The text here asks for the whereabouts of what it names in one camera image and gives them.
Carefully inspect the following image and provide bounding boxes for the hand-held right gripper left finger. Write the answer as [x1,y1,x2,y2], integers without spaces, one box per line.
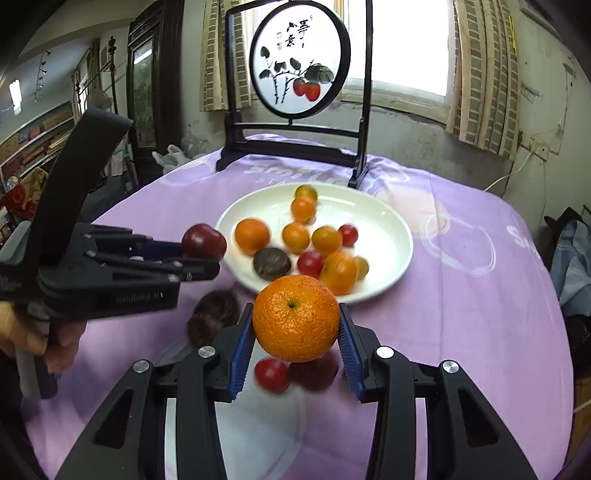
[55,302,257,480]

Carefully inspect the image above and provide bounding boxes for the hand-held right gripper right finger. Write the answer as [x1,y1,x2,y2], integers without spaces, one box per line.
[338,302,539,480]

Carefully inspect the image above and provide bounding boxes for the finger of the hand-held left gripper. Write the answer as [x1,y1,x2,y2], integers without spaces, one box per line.
[85,254,221,283]
[83,224,185,266]

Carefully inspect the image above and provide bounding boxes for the large orange mandarin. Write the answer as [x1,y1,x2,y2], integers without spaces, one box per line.
[252,274,341,363]

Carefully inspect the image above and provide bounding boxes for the dark brown water chestnut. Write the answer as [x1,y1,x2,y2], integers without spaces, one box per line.
[194,290,241,324]
[252,247,292,280]
[186,313,221,349]

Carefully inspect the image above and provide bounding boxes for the smooth orange citrus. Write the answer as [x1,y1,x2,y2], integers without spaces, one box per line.
[282,222,310,254]
[290,196,317,223]

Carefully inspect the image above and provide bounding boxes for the oval orange kumquat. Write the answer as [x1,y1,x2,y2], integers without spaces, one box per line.
[312,226,343,257]

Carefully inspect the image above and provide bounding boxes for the white oval plate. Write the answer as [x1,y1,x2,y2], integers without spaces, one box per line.
[215,182,414,305]

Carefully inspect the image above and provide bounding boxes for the person's left hand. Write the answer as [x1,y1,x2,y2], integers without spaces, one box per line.
[0,302,88,376]

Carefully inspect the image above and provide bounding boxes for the white plastic bag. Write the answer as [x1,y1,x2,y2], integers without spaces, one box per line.
[152,144,195,174]

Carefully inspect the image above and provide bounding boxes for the purple tablecloth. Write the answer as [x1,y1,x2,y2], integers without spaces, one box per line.
[18,134,575,480]

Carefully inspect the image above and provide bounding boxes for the dark wooden cabinet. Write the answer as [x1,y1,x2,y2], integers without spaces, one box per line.
[126,0,185,162]

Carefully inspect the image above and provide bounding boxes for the beige checked curtain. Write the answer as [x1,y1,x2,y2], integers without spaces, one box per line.
[199,0,252,112]
[445,0,522,160]

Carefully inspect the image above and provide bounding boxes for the black framed painted table screen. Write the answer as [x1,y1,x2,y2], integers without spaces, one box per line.
[215,0,374,189]

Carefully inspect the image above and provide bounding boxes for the blue cloth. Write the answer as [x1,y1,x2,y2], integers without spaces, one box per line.
[549,219,591,315]

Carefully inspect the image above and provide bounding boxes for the black bag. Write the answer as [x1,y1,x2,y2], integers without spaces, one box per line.
[544,207,585,232]

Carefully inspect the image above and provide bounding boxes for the window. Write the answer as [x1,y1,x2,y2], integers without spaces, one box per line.
[242,0,455,121]

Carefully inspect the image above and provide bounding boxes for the wooden wall shelf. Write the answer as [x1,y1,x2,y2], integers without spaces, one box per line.
[0,104,77,185]

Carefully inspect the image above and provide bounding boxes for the white cable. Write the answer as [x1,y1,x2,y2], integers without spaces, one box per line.
[482,150,532,192]

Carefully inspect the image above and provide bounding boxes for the white wall socket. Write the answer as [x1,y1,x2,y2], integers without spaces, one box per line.
[519,131,551,160]

